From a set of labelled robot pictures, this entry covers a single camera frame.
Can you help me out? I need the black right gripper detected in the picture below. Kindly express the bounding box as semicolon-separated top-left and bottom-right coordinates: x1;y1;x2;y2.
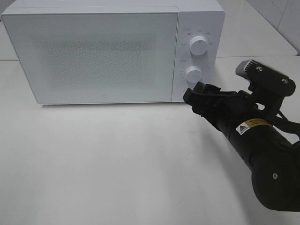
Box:
183;82;285;137

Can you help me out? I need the white timer knob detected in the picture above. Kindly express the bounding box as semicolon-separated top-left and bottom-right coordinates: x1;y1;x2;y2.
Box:
185;66;202;83

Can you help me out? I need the white microwave door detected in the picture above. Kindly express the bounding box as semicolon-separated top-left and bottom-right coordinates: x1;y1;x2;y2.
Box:
3;13;178;105

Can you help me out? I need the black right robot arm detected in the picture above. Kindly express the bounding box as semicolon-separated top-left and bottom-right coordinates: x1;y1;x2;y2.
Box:
183;82;300;212

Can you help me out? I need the upper white power knob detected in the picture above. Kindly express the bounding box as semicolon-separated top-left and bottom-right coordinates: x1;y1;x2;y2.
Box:
188;34;208;56

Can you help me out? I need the white microwave oven body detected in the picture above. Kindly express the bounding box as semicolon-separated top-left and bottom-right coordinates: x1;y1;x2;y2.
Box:
1;0;225;104

